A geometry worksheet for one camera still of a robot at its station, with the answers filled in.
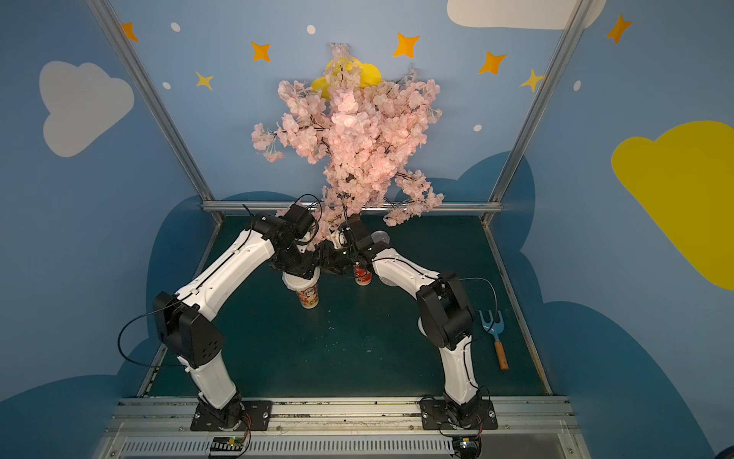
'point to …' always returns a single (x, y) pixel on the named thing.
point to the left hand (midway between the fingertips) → (303, 267)
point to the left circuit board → (226, 447)
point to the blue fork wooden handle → (496, 328)
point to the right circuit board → (467, 447)
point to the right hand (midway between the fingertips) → (314, 263)
